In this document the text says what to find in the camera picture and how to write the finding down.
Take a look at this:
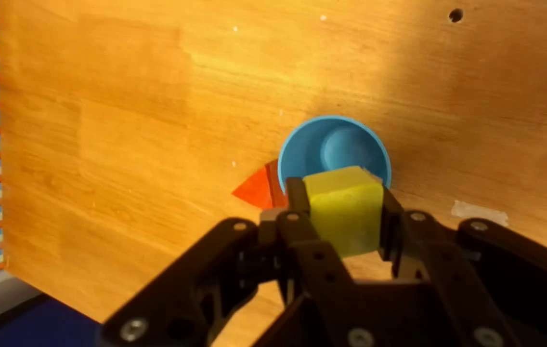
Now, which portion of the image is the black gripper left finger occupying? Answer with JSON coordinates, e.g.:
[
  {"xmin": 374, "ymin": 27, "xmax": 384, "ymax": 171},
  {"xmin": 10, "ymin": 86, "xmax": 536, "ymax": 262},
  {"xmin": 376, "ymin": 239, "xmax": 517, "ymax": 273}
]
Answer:
[{"xmin": 99, "ymin": 177, "xmax": 378, "ymax": 347}]

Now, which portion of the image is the yellow cube block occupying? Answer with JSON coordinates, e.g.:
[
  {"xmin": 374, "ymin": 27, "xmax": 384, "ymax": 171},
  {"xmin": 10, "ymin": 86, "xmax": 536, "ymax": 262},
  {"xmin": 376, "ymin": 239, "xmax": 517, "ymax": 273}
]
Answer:
[{"xmin": 303, "ymin": 163, "xmax": 388, "ymax": 260}]

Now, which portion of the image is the red triangular block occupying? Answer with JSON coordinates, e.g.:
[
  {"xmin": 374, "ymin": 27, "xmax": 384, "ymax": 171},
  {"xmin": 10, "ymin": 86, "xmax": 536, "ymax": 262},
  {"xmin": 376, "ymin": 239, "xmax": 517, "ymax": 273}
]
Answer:
[{"xmin": 232, "ymin": 158, "xmax": 292, "ymax": 212}]

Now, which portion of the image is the blue bowl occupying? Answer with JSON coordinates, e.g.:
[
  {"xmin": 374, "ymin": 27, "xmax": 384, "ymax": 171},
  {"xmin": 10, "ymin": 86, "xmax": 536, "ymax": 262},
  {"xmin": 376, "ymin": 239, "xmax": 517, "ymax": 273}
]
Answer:
[{"xmin": 276, "ymin": 113, "xmax": 396, "ymax": 196}]

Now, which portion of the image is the white tape piece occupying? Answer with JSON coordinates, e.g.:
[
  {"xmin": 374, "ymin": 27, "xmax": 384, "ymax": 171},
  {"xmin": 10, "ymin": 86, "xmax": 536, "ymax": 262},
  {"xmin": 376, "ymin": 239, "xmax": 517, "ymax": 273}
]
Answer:
[{"xmin": 449, "ymin": 198, "xmax": 511, "ymax": 227}]

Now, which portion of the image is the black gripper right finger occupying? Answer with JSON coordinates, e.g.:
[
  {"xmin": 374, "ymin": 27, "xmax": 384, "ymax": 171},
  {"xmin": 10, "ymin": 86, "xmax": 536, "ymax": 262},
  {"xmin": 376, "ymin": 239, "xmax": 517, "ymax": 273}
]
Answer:
[{"xmin": 378, "ymin": 185, "xmax": 547, "ymax": 347}]

